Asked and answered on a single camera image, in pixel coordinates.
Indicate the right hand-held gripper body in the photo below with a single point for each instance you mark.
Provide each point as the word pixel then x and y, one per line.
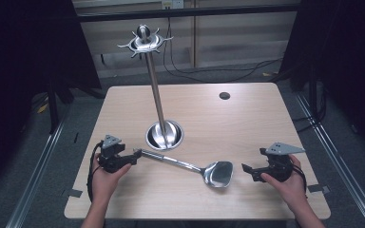
pixel 280 158

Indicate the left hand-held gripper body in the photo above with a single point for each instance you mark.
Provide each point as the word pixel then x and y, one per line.
pixel 111 156

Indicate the metal ladle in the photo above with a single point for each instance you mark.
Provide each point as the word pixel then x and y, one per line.
pixel 219 174

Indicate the steel utensil rack stand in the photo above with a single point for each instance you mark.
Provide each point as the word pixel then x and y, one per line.
pixel 157 104

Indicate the person's left hand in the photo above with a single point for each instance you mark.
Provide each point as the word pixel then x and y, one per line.
pixel 106 182

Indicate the person's right hand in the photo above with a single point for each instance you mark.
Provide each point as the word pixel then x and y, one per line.
pixel 290 190

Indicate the black metal stand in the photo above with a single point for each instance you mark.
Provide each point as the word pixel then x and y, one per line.
pixel 313 95
pixel 52 107

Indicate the black table grommet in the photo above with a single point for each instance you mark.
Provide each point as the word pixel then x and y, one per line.
pixel 224 95

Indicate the yellow tape scrap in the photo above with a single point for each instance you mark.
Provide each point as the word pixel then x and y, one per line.
pixel 42 108

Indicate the black curtain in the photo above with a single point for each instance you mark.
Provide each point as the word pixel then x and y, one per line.
pixel 19 63
pixel 345 57

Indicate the black horizontal bar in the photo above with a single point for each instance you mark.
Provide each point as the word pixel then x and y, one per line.
pixel 187 12

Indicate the grey table edge bracket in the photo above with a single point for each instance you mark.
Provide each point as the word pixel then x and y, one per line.
pixel 318 188
pixel 73 193

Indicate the aluminium floor rail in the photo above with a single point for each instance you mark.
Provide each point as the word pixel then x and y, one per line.
pixel 34 177
pixel 345 177

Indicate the white wall socket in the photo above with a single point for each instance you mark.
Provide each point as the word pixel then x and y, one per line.
pixel 172 3

